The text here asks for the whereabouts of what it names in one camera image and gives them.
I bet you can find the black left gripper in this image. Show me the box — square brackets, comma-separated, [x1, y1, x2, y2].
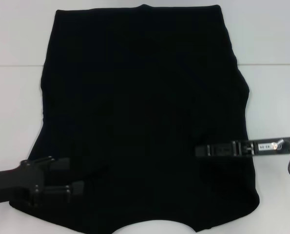
[0, 156, 85, 207]

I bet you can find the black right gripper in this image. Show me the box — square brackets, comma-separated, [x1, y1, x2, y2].
[252, 138, 290, 157]

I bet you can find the black shirt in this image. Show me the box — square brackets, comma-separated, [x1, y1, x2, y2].
[9, 4, 261, 234]

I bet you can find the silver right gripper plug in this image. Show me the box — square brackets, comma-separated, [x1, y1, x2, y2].
[270, 138, 286, 150]

